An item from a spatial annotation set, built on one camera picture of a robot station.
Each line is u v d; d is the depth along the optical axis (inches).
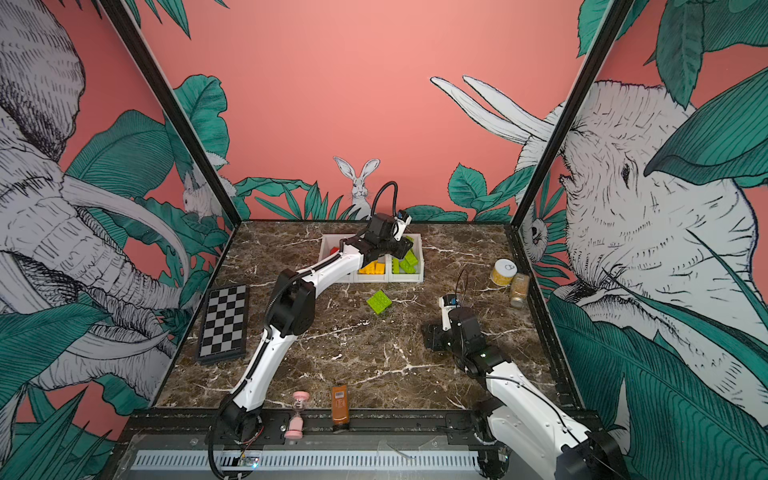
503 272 39.6
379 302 38.4
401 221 35.4
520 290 38.1
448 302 29.5
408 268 41.5
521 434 21.6
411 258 40.8
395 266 39.8
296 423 28.9
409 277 40.0
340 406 29.2
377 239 32.1
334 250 42.6
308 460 27.6
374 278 39.6
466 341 25.0
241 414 25.0
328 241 42.1
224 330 34.6
